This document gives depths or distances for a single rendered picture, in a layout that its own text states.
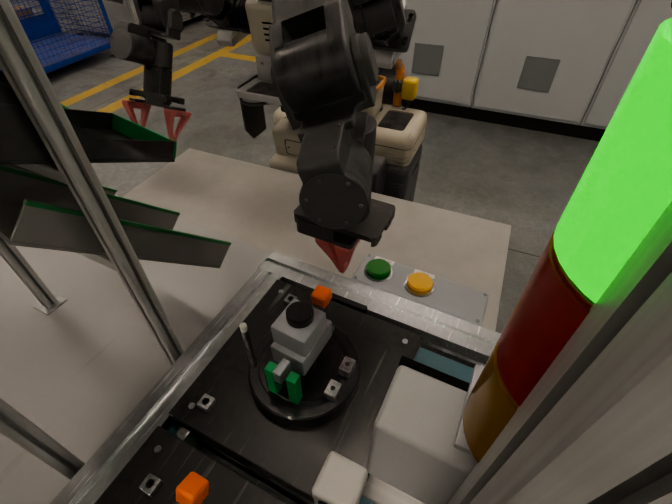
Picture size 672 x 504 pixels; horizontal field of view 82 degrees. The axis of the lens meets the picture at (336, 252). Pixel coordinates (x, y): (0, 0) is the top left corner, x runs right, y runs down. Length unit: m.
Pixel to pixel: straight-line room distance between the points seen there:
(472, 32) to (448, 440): 3.20
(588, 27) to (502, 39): 0.51
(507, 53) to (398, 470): 3.21
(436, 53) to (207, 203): 2.65
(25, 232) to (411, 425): 0.38
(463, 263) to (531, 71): 2.63
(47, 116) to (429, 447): 0.36
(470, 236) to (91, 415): 0.77
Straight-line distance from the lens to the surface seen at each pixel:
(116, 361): 0.75
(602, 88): 3.44
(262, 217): 0.92
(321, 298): 0.46
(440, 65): 3.41
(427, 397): 0.21
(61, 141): 0.41
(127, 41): 0.95
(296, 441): 0.49
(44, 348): 0.83
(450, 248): 0.86
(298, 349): 0.43
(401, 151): 1.38
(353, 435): 0.49
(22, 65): 0.39
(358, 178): 0.31
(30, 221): 0.46
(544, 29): 3.30
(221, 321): 0.60
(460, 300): 0.63
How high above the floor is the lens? 1.43
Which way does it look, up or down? 44 degrees down
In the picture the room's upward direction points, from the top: straight up
